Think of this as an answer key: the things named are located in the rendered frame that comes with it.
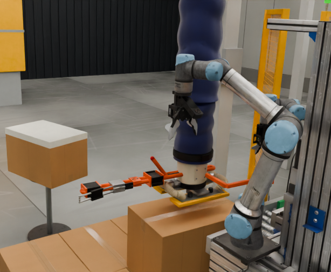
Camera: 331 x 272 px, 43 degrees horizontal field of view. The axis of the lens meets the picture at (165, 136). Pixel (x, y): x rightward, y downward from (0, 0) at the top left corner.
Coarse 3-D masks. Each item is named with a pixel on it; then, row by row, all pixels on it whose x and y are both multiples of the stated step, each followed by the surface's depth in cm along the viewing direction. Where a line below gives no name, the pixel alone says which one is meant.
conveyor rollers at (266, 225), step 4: (276, 208) 340; (268, 212) 334; (264, 216) 326; (268, 216) 332; (264, 220) 324; (268, 220) 321; (264, 224) 314; (268, 224) 321; (264, 228) 313; (268, 228) 310; (272, 228) 308; (264, 232) 302; (272, 232) 307; (268, 236) 298
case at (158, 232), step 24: (144, 216) 233; (168, 216) 234; (192, 216) 235; (216, 216) 236; (144, 240) 230; (168, 240) 215; (192, 240) 224; (144, 264) 234; (168, 264) 219; (192, 264) 229
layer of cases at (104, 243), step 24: (120, 216) 317; (48, 240) 280; (72, 240) 281; (96, 240) 283; (120, 240) 284; (0, 264) 268; (24, 264) 253; (48, 264) 254; (72, 264) 255; (96, 264) 256; (120, 264) 257
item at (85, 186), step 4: (84, 184) 208; (88, 184) 208; (92, 184) 208; (96, 184) 208; (84, 188) 204; (88, 188) 203; (92, 188) 204; (96, 188) 205; (88, 192) 204; (88, 196) 204
